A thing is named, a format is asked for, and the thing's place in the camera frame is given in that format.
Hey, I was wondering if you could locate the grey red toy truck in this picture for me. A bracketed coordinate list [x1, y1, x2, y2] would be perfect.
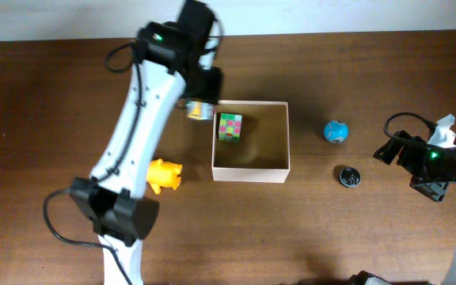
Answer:
[185, 100, 215, 120]

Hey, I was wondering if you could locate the colourful puzzle cube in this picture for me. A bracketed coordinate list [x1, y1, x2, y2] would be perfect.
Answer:
[218, 113, 242, 142]

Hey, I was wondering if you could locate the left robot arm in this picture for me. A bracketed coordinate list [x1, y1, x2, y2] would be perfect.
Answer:
[67, 1, 222, 284]

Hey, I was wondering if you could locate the black round disc toy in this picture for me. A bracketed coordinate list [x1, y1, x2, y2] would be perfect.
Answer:
[339, 167, 361, 188]

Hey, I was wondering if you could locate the blue toy ball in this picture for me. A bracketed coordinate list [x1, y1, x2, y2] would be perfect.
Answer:
[324, 120, 349, 143]

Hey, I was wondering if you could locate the open pink cardboard box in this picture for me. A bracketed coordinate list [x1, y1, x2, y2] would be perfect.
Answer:
[211, 100, 291, 183]

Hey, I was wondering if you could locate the yellow rubber animal toy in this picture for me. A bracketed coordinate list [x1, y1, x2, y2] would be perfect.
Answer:
[146, 159, 182, 195]

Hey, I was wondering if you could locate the right black cable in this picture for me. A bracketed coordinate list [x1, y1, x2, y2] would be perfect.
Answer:
[382, 112, 456, 174]

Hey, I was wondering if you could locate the black cable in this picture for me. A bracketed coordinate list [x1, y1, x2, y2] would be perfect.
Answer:
[382, 112, 456, 174]
[42, 17, 226, 285]

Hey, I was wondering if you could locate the left black cable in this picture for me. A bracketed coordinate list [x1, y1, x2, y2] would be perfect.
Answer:
[42, 17, 226, 285]

